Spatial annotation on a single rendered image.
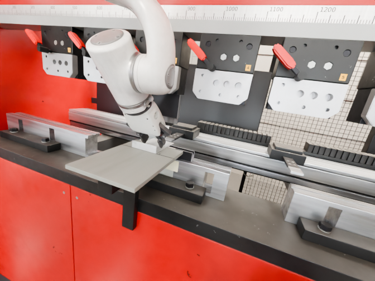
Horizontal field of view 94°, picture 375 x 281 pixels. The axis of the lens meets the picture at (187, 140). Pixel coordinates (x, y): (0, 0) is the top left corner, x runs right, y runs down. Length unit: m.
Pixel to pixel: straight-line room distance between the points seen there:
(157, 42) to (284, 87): 0.31
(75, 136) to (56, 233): 0.38
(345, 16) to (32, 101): 1.32
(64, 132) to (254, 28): 0.77
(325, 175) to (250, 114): 0.44
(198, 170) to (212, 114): 0.55
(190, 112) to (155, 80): 0.76
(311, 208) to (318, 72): 0.35
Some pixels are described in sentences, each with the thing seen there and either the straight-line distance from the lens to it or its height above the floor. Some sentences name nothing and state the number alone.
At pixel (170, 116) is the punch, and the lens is 0.58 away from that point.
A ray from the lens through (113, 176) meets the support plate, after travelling 0.40.
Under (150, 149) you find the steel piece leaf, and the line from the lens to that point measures 0.53.
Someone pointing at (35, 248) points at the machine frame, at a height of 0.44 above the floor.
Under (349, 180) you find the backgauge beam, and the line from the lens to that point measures 0.90.
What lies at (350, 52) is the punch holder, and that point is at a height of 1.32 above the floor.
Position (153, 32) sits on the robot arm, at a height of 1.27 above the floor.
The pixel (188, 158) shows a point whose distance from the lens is 0.58.
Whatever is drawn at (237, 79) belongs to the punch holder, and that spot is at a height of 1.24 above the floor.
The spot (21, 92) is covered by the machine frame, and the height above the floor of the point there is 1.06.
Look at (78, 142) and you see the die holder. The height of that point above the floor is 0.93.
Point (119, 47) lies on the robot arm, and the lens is 0.36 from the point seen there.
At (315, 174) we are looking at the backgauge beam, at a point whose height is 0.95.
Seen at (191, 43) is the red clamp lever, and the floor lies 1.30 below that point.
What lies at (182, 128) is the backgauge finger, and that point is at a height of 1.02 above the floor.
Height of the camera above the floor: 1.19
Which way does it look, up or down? 16 degrees down
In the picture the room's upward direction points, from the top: 8 degrees clockwise
